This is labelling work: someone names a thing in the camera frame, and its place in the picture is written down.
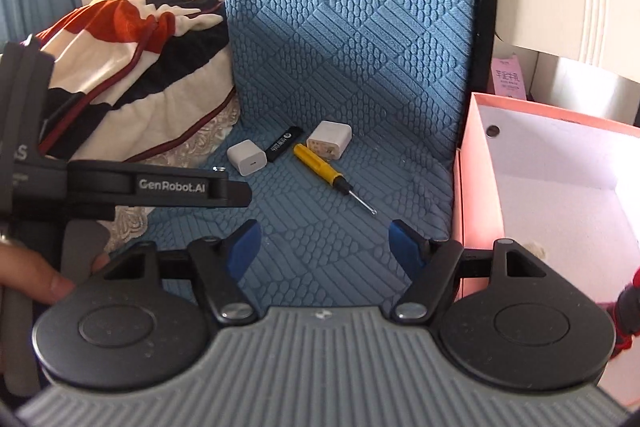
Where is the small white charger cube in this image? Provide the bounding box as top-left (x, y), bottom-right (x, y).
top-left (227, 140), bottom-right (267, 176)

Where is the black lighter with print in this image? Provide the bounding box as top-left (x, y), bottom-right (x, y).
top-left (265, 126), bottom-right (304, 162)

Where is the yellow handled screwdriver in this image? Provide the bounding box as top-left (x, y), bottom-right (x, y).
top-left (293, 144), bottom-right (378, 216)

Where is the white charger with prongs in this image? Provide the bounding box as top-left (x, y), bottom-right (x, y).
top-left (306, 120), bottom-right (352, 160)

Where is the person's left hand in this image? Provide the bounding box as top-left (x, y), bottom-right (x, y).
top-left (0, 245), bottom-right (76, 305)

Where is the pink cardboard box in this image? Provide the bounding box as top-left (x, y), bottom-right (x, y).
top-left (441, 94), bottom-right (639, 408)

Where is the pink paper packet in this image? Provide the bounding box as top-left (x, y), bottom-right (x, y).
top-left (488, 54), bottom-right (527, 100)

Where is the blue textured sofa cover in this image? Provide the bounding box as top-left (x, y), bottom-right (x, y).
top-left (145, 0), bottom-right (475, 309)

